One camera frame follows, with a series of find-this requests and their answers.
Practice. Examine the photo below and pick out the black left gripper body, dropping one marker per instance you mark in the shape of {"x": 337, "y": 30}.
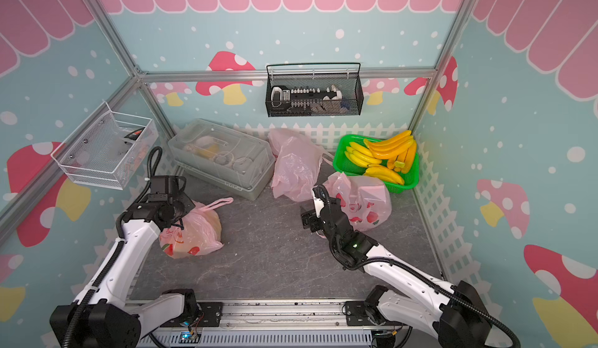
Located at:
{"x": 182, "y": 205}

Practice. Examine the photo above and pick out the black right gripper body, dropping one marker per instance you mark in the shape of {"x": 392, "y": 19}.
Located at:
{"x": 315, "y": 223}

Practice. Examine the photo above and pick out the pink plastic bag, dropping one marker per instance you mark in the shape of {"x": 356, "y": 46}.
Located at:
{"x": 200, "y": 235}
{"x": 365, "y": 200}
{"x": 297, "y": 166}

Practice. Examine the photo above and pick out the pink plastic bag front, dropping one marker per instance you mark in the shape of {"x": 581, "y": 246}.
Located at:
{"x": 200, "y": 235}

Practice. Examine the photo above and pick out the orange banana bunch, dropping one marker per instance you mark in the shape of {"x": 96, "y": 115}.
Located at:
{"x": 399, "y": 152}

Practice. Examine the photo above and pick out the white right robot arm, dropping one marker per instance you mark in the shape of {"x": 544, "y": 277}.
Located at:
{"x": 453, "y": 314}

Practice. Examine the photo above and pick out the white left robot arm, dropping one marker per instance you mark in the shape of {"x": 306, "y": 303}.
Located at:
{"x": 97, "y": 317}

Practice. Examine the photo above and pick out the yellow banana bunch in basket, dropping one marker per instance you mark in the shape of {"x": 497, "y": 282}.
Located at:
{"x": 374, "y": 167}

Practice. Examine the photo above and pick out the pink plastic bag back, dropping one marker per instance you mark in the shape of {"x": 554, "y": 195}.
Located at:
{"x": 297, "y": 166}

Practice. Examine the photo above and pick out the green plastic basket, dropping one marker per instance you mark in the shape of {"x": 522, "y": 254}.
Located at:
{"x": 342, "y": 164}

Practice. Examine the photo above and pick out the clear lidded storage box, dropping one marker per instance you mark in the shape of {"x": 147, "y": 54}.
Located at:
{"x": 224, "y": 157}

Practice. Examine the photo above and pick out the white wire mesh basket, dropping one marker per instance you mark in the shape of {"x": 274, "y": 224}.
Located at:
{"x": 107, "y": 149}

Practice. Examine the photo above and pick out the metal base rail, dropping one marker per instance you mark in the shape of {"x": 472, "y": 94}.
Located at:
{"x": 300, "y": 323}

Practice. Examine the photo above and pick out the black wire mesh basket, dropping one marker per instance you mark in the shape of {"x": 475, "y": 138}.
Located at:
{"x": 314, "y": 89}

